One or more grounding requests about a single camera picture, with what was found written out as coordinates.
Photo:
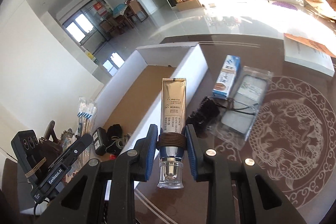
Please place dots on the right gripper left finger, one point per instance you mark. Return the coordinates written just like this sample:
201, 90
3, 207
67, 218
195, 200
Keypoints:
104, 191

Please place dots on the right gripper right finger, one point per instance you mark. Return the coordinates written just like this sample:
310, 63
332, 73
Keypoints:
238, 192

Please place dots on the black rectangular box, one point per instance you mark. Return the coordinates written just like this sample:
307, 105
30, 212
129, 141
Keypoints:
100, 141

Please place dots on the black velvet pouch with chain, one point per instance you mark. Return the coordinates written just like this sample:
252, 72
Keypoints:
114, 132

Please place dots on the bagged cotton swabs bundle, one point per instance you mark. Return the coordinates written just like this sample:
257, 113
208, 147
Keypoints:
86, 115

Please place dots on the phone case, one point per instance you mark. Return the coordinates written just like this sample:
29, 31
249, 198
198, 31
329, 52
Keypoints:
238, 113

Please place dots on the black pouch with trim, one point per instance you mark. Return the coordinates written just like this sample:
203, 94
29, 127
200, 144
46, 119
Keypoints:
200, 118

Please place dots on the gold cosmetic tube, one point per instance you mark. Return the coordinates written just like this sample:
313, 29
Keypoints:
172, 141

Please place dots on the blue white medicine box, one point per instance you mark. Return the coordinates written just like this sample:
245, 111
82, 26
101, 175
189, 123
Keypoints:
226, 78

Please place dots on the rhinestone watch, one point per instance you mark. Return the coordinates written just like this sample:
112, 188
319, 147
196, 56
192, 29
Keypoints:
114, 149

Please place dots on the floral cushion chair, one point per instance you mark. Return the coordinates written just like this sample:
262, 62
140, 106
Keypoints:
51, 135

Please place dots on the white cardboard tray box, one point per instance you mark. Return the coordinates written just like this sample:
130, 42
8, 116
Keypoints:
132, 97

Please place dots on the white book on table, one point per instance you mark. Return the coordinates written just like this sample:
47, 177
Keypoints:
309, 54

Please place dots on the dining table with chairs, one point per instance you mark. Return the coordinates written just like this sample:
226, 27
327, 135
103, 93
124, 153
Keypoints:
123, 16

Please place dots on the orange lounge chair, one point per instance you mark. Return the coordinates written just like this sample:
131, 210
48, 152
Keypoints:
325, 8

